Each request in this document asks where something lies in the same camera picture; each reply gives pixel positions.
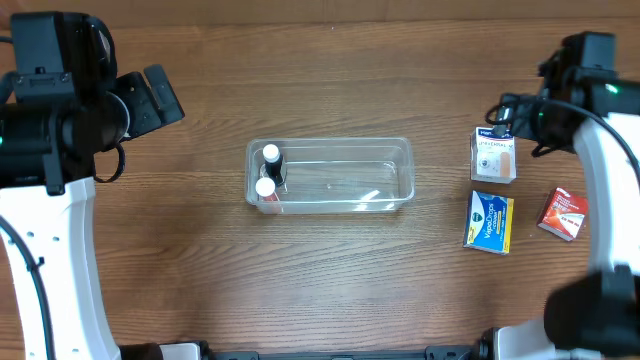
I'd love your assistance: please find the white Hansaplast plaster box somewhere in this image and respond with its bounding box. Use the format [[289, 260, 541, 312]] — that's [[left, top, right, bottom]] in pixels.
[[470, 127, 517, 184]]

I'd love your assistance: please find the blue Vicks VapoDrops box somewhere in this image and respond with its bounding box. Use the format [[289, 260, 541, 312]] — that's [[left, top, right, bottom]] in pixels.
[[463, 190, 514, 255]]

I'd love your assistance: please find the black bottle white cap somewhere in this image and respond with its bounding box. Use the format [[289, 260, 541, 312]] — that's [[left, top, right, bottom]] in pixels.
[[262, 144, 287, 187]]

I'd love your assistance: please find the orange bottle white cap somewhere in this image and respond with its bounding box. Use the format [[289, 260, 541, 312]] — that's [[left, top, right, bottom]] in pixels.
[[255, 177, 279, 202]]

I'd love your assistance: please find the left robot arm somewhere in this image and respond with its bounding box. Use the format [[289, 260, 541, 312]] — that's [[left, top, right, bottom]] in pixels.
[[1, 65, 203, 359]]

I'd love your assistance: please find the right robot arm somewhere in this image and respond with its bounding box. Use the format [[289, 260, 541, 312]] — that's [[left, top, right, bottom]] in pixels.
[[477, 74, 639, 359]]

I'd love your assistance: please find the clear plastic container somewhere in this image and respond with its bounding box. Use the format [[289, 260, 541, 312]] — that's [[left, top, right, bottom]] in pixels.
[[245, 137, 415, 215]]

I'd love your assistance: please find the red medicine box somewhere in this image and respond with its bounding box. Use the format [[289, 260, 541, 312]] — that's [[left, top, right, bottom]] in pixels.
[[537, 187, 588, 241]]

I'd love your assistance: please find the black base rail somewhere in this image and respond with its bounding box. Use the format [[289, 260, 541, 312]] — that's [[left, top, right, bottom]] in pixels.
[[199, 340, 493, 360]]

